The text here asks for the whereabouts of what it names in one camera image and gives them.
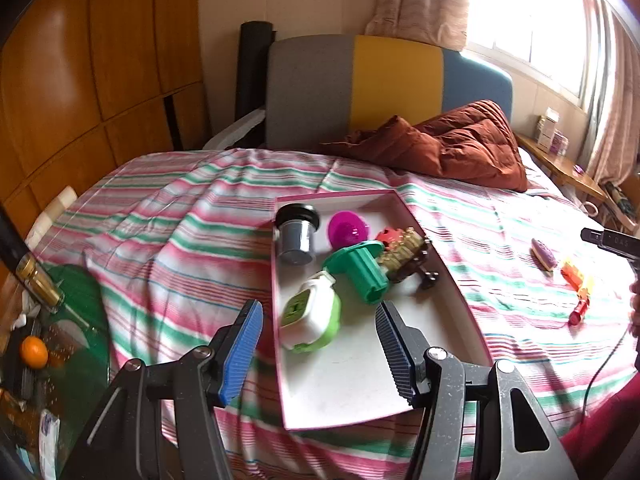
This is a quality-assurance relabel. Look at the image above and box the wooden wardrobe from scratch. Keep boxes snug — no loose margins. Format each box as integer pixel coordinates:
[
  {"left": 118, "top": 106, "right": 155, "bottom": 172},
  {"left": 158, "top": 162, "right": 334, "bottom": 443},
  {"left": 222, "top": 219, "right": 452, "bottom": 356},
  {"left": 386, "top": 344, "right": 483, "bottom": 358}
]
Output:
[{"left": 0, "top": 0, "right": 212, "bottom": 243}]

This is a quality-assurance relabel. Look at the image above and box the pale side curtain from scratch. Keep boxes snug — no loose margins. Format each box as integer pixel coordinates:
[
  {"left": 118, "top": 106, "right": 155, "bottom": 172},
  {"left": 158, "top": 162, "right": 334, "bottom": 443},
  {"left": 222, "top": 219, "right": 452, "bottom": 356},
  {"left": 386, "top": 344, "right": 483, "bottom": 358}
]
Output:
[{"left": 584, "top": 4, "right": 640, "bottom": 188}]

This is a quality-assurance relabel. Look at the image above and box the person's right hand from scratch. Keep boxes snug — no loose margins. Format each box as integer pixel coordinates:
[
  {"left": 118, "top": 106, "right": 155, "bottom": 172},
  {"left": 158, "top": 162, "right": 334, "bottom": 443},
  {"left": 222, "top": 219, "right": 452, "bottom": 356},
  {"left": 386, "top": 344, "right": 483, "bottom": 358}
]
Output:
[{"left": 630, "top": 277, "right": 640, "bottom": 341}]

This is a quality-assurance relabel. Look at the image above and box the magenta plastic cup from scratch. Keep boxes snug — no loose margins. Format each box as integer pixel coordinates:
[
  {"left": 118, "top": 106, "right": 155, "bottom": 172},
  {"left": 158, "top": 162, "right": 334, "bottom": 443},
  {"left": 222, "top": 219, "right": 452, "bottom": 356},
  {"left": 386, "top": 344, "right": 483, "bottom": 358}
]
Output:
[{"left": 326, "top": 210, "right": 372, "bottom": 251}]

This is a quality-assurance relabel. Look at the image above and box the brown comb with gold teeth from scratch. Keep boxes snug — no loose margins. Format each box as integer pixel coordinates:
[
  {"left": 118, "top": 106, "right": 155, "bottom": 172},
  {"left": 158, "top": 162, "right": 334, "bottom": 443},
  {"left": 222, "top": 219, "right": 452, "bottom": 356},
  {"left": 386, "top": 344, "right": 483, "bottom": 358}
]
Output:
[{"left": 377, "top": 226, "right": 442, "bottom": 292}]

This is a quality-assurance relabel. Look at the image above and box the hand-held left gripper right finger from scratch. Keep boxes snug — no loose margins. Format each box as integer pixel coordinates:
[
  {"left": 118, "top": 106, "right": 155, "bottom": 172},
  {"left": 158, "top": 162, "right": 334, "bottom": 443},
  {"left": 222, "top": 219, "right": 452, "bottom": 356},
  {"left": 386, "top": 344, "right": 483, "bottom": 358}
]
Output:
[{"left": 375, "top": 301, "right": 578, "bottom": 480}]

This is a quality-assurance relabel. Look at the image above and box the white carton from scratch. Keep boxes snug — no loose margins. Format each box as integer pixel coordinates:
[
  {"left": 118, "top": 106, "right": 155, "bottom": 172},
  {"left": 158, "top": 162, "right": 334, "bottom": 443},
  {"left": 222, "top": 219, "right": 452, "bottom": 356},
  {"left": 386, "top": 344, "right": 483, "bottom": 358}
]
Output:
[{"left": 536, "top": 107, "right": 562, "bottom": 146}]

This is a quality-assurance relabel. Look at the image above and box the clear cup with black lid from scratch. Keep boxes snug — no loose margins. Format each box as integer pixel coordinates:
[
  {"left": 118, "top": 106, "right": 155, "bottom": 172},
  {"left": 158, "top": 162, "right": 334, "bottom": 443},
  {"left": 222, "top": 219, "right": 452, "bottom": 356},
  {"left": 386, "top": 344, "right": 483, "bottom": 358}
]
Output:
[{"left": 274, "top": 203, "right": 322, "bottom": 266}]

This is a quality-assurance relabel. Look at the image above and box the black cable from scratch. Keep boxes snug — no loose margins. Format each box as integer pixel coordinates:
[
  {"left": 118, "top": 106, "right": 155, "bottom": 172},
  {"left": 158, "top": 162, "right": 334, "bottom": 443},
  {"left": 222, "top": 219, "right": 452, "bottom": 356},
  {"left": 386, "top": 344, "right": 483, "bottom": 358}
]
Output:
[{"left": 586, "top": 329, "right": 635, "bottom": 417}]

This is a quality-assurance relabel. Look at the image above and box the purple oval patterned box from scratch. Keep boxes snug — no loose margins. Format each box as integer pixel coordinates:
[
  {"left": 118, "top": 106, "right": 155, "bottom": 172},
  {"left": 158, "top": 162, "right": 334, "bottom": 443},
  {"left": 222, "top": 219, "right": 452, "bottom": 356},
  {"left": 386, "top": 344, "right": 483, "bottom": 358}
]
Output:
[{"left": 531, "top": 238, "right": 557, "bottom": 272}]

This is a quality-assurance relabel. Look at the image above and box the green glass table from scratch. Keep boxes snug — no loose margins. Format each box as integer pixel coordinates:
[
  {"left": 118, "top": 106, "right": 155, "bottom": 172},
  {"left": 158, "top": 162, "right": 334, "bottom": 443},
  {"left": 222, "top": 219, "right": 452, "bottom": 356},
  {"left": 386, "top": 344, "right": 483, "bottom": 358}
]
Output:
[{"left": 0, "top": 264, "right": 112, "bottom": 466}]

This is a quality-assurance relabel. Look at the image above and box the orange fruit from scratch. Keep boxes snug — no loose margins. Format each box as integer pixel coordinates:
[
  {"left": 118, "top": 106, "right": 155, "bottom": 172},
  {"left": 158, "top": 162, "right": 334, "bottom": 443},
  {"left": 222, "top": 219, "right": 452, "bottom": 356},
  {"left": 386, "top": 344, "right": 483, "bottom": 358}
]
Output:
[{"left": 20, "top": 336, "right": 50, "bottom": 367}]

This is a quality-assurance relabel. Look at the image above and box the person's red clothing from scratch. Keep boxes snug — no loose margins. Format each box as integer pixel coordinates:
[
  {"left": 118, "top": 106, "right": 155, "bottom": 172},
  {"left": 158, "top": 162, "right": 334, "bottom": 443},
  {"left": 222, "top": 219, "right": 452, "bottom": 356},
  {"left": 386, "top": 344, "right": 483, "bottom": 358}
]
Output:
[{"left": 559, "top": 399, "right": 640, "bottom": 480}]

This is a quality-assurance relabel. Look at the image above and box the green and white toy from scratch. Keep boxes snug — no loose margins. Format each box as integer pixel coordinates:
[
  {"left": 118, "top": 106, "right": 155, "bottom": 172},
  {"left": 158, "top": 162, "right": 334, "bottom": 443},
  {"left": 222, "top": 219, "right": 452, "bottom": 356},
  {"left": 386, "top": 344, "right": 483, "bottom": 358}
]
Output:
[{"left": 279, "top": 270, "right": 343, "bottom": 354}]

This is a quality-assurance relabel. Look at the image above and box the green plastic toy stamp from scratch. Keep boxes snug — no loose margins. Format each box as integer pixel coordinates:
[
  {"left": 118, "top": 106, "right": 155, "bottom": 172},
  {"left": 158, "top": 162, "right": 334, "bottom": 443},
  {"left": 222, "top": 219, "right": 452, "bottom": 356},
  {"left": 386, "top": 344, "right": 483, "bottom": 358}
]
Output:
[{"left": 321, "top": 241, "right": 391, "bottom": 307}]

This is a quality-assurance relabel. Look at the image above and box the grey yellow blue headboard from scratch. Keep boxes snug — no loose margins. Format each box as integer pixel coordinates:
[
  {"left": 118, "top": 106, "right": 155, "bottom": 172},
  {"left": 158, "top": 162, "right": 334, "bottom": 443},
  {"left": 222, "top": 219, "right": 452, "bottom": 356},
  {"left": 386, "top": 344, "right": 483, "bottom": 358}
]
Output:
[{"left": 264, "top": 34, "right": 517, "bottom": 152}]

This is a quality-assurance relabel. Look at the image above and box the striped bed sheet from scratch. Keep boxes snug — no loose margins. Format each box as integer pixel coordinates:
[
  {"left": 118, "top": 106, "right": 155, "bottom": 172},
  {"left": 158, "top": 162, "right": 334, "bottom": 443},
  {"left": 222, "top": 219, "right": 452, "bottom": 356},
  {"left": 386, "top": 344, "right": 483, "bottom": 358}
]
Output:
[{"left": 26, "top": 146, "right": 640, "bottom": 480}]

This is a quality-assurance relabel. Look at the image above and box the brown quilt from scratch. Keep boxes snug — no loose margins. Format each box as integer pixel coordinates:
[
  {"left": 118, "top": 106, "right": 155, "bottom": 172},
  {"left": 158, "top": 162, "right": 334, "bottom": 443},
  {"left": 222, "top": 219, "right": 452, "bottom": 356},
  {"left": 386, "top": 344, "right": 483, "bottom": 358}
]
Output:
[{"left": 319, "top": 100, "right": 529, "bottom": 194}]

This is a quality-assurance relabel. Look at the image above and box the beige patterned curtain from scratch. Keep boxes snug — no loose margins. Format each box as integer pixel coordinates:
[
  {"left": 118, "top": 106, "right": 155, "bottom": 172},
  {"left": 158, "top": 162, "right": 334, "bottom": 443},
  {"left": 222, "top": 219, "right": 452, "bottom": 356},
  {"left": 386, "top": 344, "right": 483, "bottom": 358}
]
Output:
[{"left": 364, "top": 0, "right": 472, "bottom": 52}]

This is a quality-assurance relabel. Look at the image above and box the yellow-orange ridged toy piece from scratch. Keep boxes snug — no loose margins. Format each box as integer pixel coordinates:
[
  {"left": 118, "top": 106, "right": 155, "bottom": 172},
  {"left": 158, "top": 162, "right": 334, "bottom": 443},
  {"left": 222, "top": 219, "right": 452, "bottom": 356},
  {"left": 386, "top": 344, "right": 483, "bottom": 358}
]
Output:
[{"left": 574, "top": 274, "right": 597, "bottom": 303}]

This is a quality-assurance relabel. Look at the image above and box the wooden bedside shelf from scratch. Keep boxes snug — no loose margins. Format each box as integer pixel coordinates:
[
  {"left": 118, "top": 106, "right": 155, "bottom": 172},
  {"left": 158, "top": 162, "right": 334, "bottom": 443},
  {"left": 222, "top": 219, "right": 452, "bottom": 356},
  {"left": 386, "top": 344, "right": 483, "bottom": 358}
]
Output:
[{"left": 514, "top": 131, "right": 609, "bottom": 202}]

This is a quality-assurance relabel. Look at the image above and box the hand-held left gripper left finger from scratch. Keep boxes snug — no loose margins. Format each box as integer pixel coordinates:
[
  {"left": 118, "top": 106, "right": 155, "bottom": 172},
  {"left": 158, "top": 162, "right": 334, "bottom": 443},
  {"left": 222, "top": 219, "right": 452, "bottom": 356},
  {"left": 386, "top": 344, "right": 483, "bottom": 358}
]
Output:
[{"left": 60, "top": 300, "right": 264, "bottom": 480}]

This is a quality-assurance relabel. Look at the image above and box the black rolled mat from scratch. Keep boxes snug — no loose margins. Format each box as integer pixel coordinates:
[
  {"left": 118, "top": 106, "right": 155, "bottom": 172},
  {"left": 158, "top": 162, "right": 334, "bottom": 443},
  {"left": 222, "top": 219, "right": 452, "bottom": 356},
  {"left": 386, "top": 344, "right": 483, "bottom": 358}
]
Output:
[{"left": 234, "top": 20, "right": 277, "bottom": 150}]

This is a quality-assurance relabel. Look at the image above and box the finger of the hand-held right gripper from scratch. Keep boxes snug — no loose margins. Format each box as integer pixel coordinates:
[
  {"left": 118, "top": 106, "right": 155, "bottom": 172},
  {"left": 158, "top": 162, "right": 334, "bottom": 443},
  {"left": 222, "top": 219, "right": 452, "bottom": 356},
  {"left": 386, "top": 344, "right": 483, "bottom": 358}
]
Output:
[{"left": 581, "top": 228, "right": 640, "bottom": 281}]

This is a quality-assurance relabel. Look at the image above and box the orange holed block toy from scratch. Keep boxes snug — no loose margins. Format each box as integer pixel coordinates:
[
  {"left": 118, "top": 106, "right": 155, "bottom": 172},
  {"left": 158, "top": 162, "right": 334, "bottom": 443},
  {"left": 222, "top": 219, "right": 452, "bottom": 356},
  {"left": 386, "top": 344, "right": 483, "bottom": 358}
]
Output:
[{"left": 560, "top": 258, "right": 585, "bottom": 288}]

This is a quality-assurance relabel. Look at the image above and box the white plastic tube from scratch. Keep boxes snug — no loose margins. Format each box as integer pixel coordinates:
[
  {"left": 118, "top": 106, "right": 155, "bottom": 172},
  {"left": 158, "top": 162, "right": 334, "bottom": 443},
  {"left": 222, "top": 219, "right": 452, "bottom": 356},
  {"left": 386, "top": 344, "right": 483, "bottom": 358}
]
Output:
[{"left": 24, "top": 185, "right": 77, "bottom": 242}]

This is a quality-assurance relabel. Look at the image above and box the barred window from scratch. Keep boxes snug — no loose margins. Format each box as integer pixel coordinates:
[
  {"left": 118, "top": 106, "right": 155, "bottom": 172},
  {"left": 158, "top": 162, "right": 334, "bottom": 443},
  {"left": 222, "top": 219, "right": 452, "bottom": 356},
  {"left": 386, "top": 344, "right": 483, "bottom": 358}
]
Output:
[{"left": 464, "top": 0, "right": 603, "bottom": 113}]

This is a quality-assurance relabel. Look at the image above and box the pink shallow box tray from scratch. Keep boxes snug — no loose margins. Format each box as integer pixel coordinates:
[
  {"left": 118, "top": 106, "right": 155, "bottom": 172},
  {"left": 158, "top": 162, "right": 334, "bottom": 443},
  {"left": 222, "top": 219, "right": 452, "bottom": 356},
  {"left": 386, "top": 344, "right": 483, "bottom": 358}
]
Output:
[{"left": 271, "top": 189, "right": 494, "bottom": 432}]

